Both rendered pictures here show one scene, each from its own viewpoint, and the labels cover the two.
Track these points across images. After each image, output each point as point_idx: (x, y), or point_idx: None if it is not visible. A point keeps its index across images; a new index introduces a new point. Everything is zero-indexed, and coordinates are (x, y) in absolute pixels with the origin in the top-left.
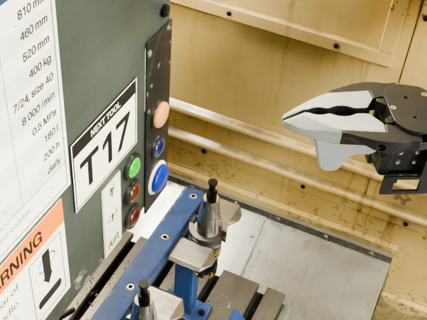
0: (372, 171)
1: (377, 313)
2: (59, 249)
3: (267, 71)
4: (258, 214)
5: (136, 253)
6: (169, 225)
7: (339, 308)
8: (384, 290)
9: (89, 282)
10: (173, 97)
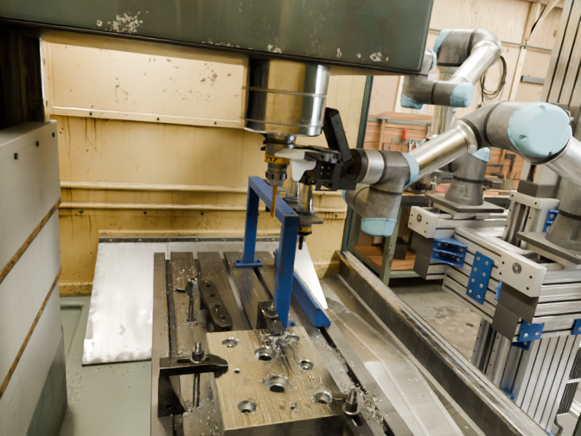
0: None
1: None
2: None
3: (234, 151)
4: (236, 241)
5: (202, 256)
6: (259, 182)
7: (297, 264)
8: None
9: (192, 269)
10: (182, 184)
